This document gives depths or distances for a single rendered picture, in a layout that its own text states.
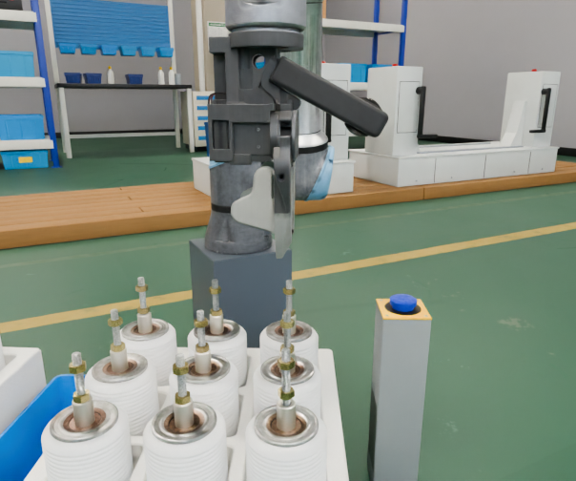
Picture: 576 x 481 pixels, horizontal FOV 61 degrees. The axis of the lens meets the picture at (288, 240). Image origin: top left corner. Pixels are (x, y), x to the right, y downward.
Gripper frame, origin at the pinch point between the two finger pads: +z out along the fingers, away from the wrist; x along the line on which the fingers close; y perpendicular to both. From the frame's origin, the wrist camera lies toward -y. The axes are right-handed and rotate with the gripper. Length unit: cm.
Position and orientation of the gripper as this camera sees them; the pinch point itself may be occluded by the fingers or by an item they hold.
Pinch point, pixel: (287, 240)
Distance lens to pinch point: 51.4
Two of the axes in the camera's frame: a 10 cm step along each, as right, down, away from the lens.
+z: 0.0, 9.6, 2.8
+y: -10.0, -0.2, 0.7
